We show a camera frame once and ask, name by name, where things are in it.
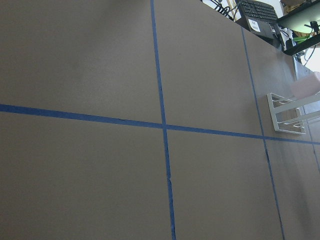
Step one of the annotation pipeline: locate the black keyboard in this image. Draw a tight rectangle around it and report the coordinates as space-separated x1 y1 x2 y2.
236 0 278 23

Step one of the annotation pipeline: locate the black computer monitor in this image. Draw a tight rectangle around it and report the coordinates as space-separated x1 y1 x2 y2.
276 0 320 56

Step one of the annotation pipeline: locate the pink plastic cup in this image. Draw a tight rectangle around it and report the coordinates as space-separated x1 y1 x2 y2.
290 71 320 100

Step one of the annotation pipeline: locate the white wire cup rack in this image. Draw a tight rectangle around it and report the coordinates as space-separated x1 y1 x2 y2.
266 93 320 135

